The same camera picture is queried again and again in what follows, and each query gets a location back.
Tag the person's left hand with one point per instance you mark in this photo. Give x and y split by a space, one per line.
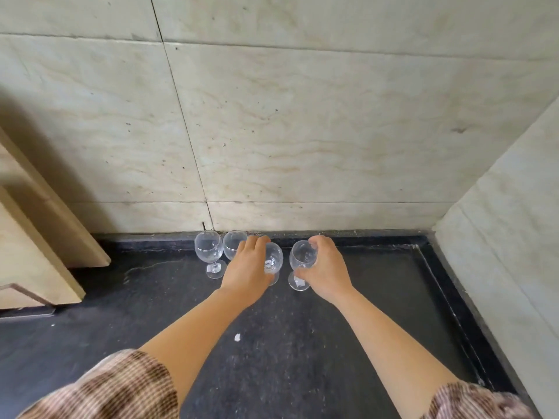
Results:
246 274

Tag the person's left forearm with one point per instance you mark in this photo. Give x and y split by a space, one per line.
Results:
196 344

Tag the person's right forearm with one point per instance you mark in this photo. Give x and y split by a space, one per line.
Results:
393 344

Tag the metal cutting board rack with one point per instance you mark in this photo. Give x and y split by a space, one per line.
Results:
26 311

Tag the clear wine glass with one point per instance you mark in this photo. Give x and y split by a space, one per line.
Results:
275 257
231 246
301 255
208 250

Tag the black stone countertop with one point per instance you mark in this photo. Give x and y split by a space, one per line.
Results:
109 336

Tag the large wooden cutting board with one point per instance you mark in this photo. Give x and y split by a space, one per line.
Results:
57 222

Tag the person's plaid sleeve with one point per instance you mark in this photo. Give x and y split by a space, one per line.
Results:
109 388
471 403

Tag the person's right plaid sleeve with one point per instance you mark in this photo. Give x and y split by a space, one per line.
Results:
471 403

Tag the person's right hand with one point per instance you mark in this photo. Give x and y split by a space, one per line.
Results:
329 274

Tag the person's left plaid sleeve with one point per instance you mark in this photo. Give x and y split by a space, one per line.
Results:
109 388

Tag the small wooden cutting board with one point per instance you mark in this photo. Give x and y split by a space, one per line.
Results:
30 266

